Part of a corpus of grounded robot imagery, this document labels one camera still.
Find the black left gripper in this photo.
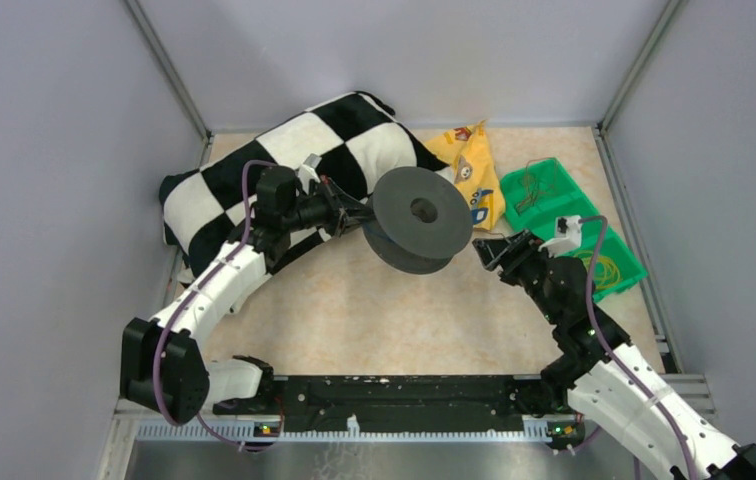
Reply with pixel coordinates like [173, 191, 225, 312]
[282, 174, 380, 237]

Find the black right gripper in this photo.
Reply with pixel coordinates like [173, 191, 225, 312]
[473, 227, 563, 325]

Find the grey plastic cable spool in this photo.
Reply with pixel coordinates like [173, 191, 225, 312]
[362, 167, 473, 275]

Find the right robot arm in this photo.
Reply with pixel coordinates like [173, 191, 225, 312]
[472, 230, 756, 479]

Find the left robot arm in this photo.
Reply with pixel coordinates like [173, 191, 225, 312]
[119, 160, 375, 426]

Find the green three-compartment plastic bin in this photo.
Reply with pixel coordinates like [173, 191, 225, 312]
[500, 157, 649, 303]

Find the yellow cartoon print cloth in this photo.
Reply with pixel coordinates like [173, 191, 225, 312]
[425, 120, 506, 232]

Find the black white checkered pillow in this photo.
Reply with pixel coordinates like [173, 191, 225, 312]
[158, 91, 449, 279]

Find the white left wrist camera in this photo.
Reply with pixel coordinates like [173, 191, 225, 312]
[296, 154, 321, 191]

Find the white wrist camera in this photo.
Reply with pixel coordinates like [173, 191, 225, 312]
[538, 215, 606, 258]
[296, 154, 321, 191]

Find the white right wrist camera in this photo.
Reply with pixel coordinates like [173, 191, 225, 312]
[538, 215, 606, 258]

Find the red cable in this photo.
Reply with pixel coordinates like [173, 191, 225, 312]
[515, 158, 559, 215]

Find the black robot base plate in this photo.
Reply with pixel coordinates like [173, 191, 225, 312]
[212, 375, 589, 440]

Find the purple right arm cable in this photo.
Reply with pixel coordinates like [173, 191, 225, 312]
[576, 215, 701, 480]

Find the aluminium front rail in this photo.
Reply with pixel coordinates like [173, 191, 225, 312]
[96, 375, 730, 480]

